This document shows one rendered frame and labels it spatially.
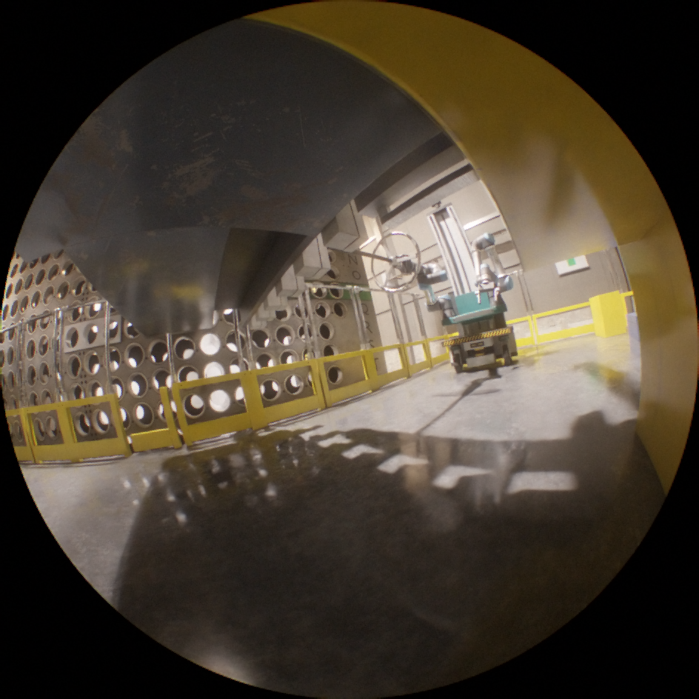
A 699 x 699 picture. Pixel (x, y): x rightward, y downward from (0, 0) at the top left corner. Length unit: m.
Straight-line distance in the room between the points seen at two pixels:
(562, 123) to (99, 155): 0.37
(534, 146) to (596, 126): 0.06
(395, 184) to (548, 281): 7.61
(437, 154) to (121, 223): 0.49
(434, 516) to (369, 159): 0.60
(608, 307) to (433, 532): 2.53
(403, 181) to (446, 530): 0.63
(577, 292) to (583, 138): 7.85
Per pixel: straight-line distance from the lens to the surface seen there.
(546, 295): 7.84
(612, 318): 2.69
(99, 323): 2.63
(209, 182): 0.31
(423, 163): 0.40
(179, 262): 0.65
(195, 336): 2.28
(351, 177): 0.32
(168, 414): 1.44
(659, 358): 0.61
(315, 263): 0.63
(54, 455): 2.05
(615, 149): 0.22
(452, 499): 0.51
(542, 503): 0.50
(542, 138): 0.16
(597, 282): 8.27
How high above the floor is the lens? 0.34
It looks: 2 degrees up
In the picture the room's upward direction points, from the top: 11 degrees counter-clockwise
